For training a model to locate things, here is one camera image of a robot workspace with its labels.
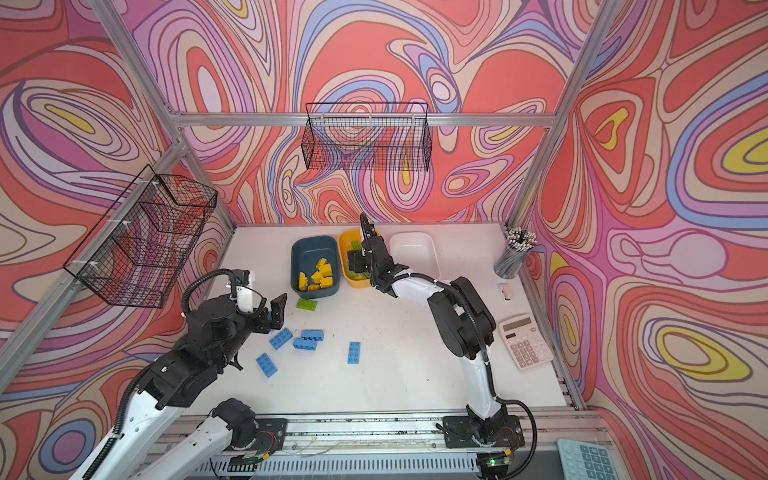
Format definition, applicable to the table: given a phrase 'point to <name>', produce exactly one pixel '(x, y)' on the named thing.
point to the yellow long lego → (326, 270)
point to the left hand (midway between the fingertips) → (271, 292)
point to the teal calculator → (584, 461)
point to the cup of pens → (520, 242)
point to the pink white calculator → (526, 341)
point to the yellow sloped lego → (326, 282)
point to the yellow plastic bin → (345, 239)
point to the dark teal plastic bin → (304, 255)
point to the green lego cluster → (356, 245)
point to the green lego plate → (358, 276)
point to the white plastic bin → (415, 251)
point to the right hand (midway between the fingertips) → (360, 256)
